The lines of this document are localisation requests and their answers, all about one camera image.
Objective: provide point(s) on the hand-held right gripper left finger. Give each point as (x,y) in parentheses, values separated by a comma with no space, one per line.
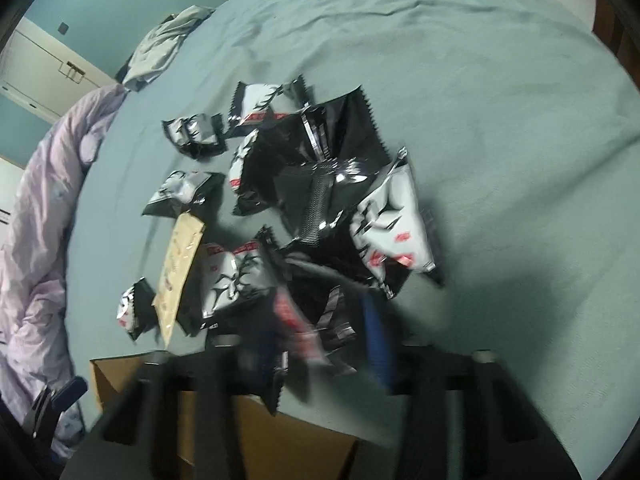
(215,410)

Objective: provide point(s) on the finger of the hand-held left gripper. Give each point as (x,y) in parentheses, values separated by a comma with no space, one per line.
(62,397)

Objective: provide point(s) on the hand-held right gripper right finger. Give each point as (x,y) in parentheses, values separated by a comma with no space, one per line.
(378,345)

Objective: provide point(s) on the black white snack packet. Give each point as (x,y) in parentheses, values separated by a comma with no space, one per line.
(295,322)

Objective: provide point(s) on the brown cardboard box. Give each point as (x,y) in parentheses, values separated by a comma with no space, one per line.
(300,440)

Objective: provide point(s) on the pile of snack packets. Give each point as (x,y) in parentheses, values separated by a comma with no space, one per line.
(392,230)

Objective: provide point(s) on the kraft paper packet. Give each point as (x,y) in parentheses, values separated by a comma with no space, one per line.
(175,270)

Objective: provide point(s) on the large black foil bag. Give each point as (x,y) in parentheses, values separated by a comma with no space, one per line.
(295,170)

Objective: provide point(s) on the purple duvet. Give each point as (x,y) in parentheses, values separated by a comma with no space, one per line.
(40,210)

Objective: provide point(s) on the bed with grey-blue sheet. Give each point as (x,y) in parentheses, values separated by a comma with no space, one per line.
(475,160)

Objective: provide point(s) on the white wardrobe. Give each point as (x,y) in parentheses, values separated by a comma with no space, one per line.
(40,70)

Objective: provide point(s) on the grey crumpled cloth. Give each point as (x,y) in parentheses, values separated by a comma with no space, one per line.
(155,50)

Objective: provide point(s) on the dark wall switch plate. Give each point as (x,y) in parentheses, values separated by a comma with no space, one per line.
(63,28)

